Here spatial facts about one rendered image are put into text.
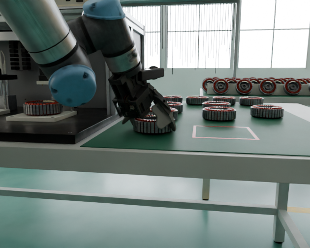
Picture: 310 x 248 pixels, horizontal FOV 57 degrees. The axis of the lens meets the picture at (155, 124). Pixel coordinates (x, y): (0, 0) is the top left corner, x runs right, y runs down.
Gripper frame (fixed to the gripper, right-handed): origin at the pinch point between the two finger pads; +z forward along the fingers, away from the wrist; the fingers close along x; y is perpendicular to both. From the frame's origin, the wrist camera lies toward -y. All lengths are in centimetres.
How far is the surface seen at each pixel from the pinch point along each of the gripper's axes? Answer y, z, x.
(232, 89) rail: -115, 70, -22
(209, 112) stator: -19.9, 10.7, 6.8
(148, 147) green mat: 14.1, -7.3, 8.6
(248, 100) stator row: -61, 37, 6
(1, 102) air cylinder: 6, -7, -60
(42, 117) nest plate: 12.1, -9.5, -27.7
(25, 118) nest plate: 14.1, -10.4, -32.5
